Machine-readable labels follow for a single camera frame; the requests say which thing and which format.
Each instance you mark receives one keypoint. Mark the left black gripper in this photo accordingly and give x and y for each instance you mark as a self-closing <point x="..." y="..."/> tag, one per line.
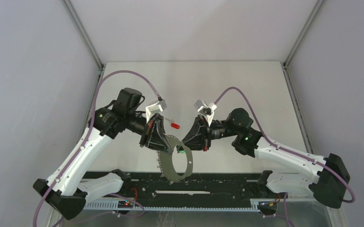
<point x="159" y="140"/>

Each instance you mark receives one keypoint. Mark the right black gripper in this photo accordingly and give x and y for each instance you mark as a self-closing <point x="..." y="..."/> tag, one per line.
<point x="199" y="137"/>

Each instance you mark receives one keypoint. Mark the metal disc keyring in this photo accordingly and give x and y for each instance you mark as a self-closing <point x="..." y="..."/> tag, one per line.
<point x="165" y="161"/>

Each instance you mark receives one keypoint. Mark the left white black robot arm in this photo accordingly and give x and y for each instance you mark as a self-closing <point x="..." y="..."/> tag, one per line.
<point x="63" y="189"/>

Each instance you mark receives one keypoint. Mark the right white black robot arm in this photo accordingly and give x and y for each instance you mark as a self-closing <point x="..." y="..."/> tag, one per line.
<point x="324" y="178"/>

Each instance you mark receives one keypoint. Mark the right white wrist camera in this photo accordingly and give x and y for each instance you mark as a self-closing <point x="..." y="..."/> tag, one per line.
<point x="206" y="110"/>

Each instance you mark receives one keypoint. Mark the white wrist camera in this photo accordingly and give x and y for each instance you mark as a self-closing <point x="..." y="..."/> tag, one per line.
<point x="206" y="110"/>
<point x="156" y="107"/>

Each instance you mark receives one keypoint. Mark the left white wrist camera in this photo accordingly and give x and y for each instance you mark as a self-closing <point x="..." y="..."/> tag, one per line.
<point x="156" y="107"/>

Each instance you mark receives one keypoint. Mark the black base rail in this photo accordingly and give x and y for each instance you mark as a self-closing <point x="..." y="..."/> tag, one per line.
<point x="208" y="190"/>

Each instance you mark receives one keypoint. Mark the white slotted cable duct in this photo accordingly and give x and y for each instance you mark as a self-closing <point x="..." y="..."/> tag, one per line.
<point x="109" y="205"/>

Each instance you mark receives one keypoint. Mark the left aluminium frame post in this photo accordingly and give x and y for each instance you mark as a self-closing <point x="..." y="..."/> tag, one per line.
<point x="80" y="28"/>

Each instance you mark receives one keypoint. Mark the aluminium frame post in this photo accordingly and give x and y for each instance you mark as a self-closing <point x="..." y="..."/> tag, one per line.
<point x="80" y="28"/>
<point x="305" y="29"/>

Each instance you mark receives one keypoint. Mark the right aluminium frame post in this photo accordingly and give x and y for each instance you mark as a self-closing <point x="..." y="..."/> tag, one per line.
<point x="305" y="29"/>

